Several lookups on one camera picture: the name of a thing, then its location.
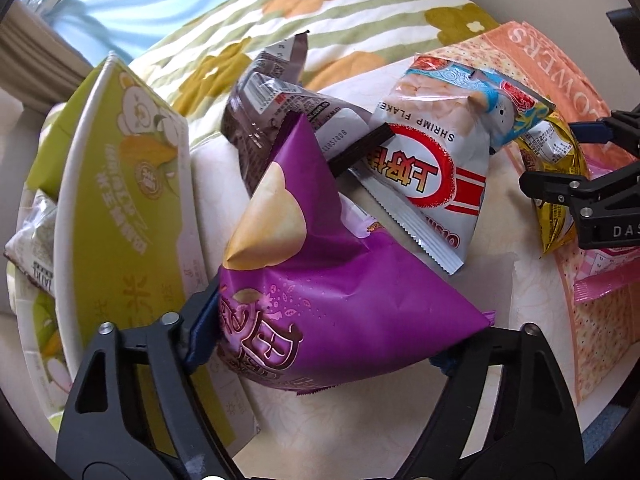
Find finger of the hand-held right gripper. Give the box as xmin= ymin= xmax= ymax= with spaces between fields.
xmin=518 ymin=160 xmax=640 ymax=209
xmin=570 ymin=102 xmax=640 ymax=161

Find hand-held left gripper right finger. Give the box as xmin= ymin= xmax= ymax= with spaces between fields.
xmin=400 ymin=322 xmax=586 ymax=480

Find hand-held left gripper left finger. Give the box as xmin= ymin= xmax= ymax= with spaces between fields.
xmin=56 ymin=280 xmax=238 ymax=480

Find yellow snack packet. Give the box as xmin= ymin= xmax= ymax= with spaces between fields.
xmin=515 ymin=112 xmax=588 ymax=256

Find green cardboard box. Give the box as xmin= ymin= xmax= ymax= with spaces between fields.
xmin=15 ymin=55 xmax=266 ymax=456

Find purple chip bag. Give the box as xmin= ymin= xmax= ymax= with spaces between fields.
xmin=216 ymin=112 xmax=496 ymax=396

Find white green snack packet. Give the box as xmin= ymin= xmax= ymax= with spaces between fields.
xmin=4 ymin=192 xmax=58 ymax=288

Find pink snack packet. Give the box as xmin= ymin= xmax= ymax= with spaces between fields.
xmin=572 ymin=155 xmax=640 ymax=303

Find orange patterned flat bag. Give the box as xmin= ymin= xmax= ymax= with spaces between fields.
xmin=430 ymin=20 xmax=640 ymax=406

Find white red shrimp snack bag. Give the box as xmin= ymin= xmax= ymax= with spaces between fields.
xmin=350 ymin=54 xmax=556 ymax=276

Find dark brown snack packet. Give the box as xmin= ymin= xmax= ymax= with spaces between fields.
xmin=221 ymin=31 xmax=371 ymax=201

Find floral striped blanket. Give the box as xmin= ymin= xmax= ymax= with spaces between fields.
xmin=120 ymin=0 xmax=501 ymax=111

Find brown curtain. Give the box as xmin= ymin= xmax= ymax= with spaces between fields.
xmin=0 ymin=2 xmax=108 ymax=106

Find light blue cloth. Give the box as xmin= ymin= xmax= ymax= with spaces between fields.
xmin=47 ymin=0 xmax=296 ymax=63

